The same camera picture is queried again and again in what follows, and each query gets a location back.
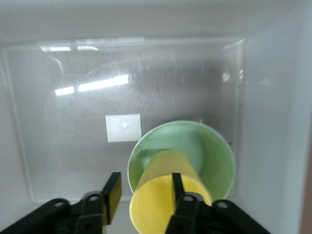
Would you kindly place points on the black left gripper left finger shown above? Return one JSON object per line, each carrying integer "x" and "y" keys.
{"x": 92, "y": 209}

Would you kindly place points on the green bowl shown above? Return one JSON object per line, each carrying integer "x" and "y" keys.
{"x": 214, "y": 158}

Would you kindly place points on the clear plastic box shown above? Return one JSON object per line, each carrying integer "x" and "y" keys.
{"x": 73, "y": 122}

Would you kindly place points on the white square label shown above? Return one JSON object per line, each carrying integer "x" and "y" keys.
{"x": 122, "y": 129}

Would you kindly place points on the yellow plastic cup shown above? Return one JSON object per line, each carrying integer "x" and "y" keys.
{"x": 151, "y": 200}

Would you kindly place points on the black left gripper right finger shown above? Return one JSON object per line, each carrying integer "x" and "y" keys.
{"x": 195, "y": 214}

